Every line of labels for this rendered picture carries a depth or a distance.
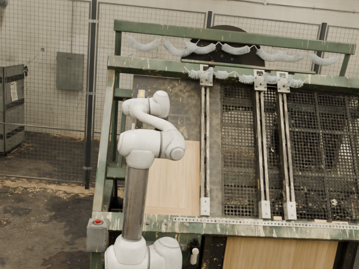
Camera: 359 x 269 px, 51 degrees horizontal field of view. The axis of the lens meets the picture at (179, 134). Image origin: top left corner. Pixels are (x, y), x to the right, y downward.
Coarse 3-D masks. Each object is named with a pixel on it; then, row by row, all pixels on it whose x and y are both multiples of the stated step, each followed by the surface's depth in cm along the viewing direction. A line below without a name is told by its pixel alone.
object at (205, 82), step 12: (204, 84) 294; (204, 96) 299; (204, 108) 295; (204, 120) 291; (204, 132) 288; (204, 144) 284; (204, 156) 281; (204, 168) 278; (204, 180) 274; (204, 192) 271; (204, 204) 264; (204, 216) 266
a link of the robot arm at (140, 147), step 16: (128, 144) 174; (144, 144) 174; (160, 144) 176; (128, 160) 178; (144, 160) 176; (128, 176) 182; (144, 176) 180; (128, 192) 182; (144, 192) 183; (128, 208) 183; (144, 208) 186; (128, 224) 184; (128, 240) 185; (144, 240) 191; (112, 256) 185; (128, 256) 184; (144, 256) 188
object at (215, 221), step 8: (240, 224) 264; (248, 224) 265; (256, 224) 266; (264, 224) 266; (272, 224) 267; (280, 224) 268; (288, 224) 269; (296, 224) 269; (304, 224) 270; (312, 224) 271; (320, 224) 272; (328, 224) 272
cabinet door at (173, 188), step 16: (192, 144) 285; (160, 160) 277; (192, 160) 280; (160, 176) 273; (176, 176) 275; (192, 176) 276; (160, 192) 269; (176, 192) 270; (192, 192) 272; (160, 208) 265; (176, 208) 266; (192, 208) 268
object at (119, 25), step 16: (128, 32) 327; (144, 32) 327; (160, 32) 329; (176, 32) 330; (192, 32) 331; (208, 32) 332; (224, 32) 334; (240, 32) 335; (288, 48) 343; (304, 48) 344; (320, 48) 345; (336, 48) 346; (352, 48) 348; (112, 112) 360; (112, 128) 366; (112, 144) 372; (112, 160) 378
